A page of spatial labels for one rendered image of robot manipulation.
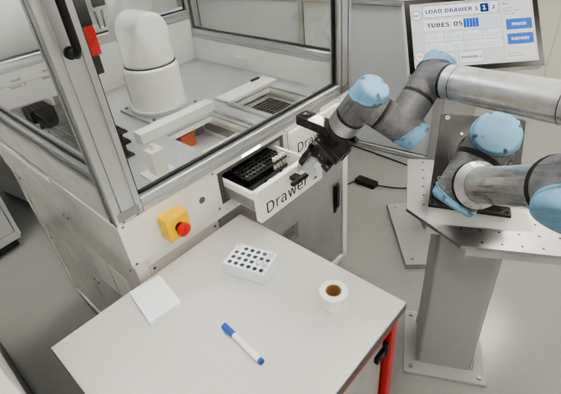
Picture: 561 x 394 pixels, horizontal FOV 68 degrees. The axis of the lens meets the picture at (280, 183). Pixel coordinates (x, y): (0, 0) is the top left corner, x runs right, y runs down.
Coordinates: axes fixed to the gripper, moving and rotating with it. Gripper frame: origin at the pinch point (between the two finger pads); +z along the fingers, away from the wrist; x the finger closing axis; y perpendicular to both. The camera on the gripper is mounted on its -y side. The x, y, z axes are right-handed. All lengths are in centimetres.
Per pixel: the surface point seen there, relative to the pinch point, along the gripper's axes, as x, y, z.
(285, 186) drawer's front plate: -3.2, 0.8, 8.9
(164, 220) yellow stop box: -36.2, -11.5, 14.1
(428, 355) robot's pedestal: 27, 80, 53
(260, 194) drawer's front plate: -13.3, -1.1, 6.1
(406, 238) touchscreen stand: 85, 49, 79
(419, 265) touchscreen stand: 73, 61, 72
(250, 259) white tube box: -25.2, 10.6, 12.5
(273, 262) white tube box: -22.0, 15.2, 9.9
